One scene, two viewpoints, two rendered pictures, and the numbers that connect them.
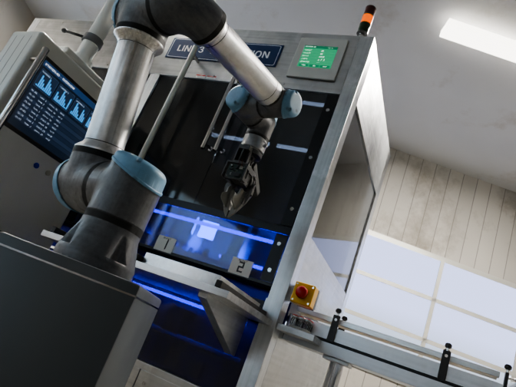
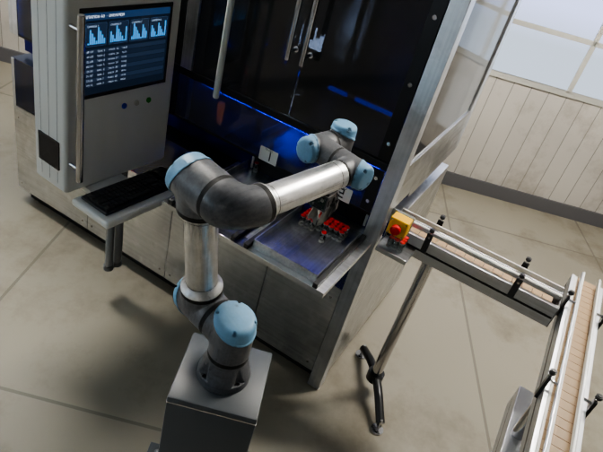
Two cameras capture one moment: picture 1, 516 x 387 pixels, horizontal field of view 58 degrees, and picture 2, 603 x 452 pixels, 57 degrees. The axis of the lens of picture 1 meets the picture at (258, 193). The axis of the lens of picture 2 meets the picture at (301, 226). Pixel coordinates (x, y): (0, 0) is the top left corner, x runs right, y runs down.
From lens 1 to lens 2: 1.33 m
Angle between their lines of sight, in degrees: 52
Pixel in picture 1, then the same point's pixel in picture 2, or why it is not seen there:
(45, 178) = (136, 108)
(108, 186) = (219, 350)
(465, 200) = not seen: outside the picture
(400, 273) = not seen: outside the picture
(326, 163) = (427, 98)
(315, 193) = (414, 132)
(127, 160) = (225, 336)
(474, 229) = not seen: outside the picture
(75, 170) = (189, 312)
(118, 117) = (206, 275)
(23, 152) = (108, 105)
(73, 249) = (210, 386)
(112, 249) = (233, 382)
